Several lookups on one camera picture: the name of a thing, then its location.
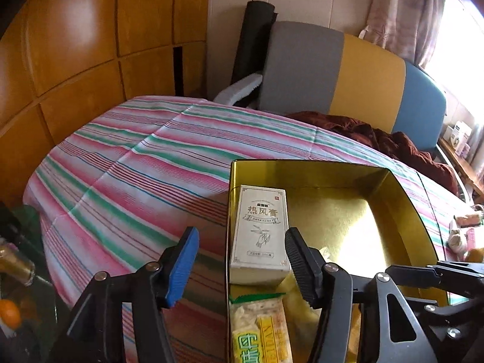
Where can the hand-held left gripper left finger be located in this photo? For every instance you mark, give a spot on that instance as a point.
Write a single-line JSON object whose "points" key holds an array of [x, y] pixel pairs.
{"points": [[184, 268]]}

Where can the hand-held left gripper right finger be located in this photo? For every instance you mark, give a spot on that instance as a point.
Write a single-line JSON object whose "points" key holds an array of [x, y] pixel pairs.
{"points": [[300, 268]]}

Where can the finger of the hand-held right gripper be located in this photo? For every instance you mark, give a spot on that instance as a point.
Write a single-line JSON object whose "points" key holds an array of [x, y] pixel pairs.
{"points": [[457, 278], [450, 329]]}

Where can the white medicine box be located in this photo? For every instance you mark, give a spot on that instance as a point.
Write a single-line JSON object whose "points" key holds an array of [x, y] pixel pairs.
{"points": [[257, 242]]}

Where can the maroon tin box gold interior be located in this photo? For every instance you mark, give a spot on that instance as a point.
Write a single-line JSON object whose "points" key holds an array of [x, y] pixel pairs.
{"points": [[340, 215]]}

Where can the yellow sponge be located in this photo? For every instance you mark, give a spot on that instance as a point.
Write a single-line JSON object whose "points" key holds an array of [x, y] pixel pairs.
{"points": [[476, 255]]}

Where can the yellow plastic packet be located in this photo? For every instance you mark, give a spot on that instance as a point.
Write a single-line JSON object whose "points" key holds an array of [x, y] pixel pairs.
{"points": [[297, 317]]}

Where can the green-edged snack packet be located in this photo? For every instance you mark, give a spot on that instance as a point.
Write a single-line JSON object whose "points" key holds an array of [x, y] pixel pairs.
{"points": [[469, 220]]}

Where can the green cracker packet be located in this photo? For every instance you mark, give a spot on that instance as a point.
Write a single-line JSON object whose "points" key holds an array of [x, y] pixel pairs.
{"points": [[257, 329]]}

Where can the striped bedsheet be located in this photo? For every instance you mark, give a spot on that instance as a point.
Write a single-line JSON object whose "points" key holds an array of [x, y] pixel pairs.
{"points": [[132, 177]]}

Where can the wooden shelf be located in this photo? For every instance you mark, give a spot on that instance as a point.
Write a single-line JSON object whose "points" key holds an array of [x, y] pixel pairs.
{"points": [[469, 170]]}

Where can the purple tissue box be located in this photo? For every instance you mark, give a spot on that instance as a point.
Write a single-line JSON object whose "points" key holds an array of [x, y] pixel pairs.
{"points": [[464, 150]]}

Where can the dark red blanket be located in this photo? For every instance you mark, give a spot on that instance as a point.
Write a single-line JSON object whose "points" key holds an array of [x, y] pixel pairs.
{"points": [[400, 147]]}

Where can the white carton box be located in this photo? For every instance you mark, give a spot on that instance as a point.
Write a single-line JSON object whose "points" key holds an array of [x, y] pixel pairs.
{"points": [[462, 132]]}

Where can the glass side table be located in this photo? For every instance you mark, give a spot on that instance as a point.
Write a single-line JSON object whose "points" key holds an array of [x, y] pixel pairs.
{"points": [[37, 310]]}

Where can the gold bottle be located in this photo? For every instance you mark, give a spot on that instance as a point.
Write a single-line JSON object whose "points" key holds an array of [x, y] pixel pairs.
{"points": [[17, 262]]}

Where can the orange fruit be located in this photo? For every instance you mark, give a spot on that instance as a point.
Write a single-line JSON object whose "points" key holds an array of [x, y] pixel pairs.
{"points": [[8, 313]]}

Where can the white slipper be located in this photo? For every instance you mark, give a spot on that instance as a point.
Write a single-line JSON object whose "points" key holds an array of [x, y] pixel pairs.
{"points": [[242, 89]]}

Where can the grey yellow blue headboard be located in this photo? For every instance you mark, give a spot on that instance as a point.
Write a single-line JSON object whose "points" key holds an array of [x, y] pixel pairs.
{"points": [[363, 79]]}

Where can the window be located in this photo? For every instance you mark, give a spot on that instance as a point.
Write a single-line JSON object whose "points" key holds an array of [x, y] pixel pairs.
{"points": [[465, 45]]}

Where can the black rolled mat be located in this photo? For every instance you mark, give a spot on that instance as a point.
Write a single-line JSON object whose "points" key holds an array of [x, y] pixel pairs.
{"points": [[251, 37]]}

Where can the wooden wardrobe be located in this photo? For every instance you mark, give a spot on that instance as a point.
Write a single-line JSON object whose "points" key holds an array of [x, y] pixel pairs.
{"points": [[75, 45]]}

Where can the pink patterned curtain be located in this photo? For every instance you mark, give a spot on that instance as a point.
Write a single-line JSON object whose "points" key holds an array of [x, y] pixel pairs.
{"points": [[400, 15]]}

